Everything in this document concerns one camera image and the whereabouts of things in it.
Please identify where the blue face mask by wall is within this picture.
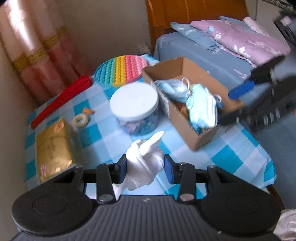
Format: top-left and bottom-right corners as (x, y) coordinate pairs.
(186, 84), (218, 129)

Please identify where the red folded fan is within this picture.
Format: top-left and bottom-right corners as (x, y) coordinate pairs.
(31, 75), (93, 129)

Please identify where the white cloth glove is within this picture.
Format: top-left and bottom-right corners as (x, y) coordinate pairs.
(112, 131), (165, 199)

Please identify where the open cardboard box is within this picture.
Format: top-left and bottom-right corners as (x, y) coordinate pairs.
(142, 57), (243, 151)

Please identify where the rainbow pop-it silicone toy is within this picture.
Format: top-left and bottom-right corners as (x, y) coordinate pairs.
(93, 55), (147, 87)

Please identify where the orange wooden headboard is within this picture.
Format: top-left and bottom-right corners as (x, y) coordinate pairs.
(145, 0), (249, 52)

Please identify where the blue floral bed sheet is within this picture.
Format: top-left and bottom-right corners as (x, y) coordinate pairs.
(153, 32), (296, 209)

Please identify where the blue checkered tablecloth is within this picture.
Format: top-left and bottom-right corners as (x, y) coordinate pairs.
(25, 83), (276, 189)

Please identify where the beige cloth piece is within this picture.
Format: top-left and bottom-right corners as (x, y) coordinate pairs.
(175, 102), (189, 119)

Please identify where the pink gold patterned curtain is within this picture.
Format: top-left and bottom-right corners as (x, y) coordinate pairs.
(1, 1), (91, 104)

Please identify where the gold tissue pack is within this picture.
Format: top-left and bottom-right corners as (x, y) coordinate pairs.
(36, 118), (85, 183)

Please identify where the pink floral pillow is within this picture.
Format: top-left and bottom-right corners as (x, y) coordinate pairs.
(191, 16), (290, 66)

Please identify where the white wall socket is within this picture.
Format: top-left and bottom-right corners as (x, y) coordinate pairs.
(138, 43), (151, 55)

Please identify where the light blue face mask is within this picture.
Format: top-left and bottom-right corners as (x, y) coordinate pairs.
(154, 77), (192, 104)

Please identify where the clear jar with white lid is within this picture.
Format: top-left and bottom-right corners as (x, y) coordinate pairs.
(109, 82), (159, 136)

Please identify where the blue floral pillow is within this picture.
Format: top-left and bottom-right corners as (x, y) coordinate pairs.
(170, 16), (251, 51)

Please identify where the cream scrunchie hair tie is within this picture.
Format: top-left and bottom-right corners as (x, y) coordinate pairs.
(72, 113), (90, 128)

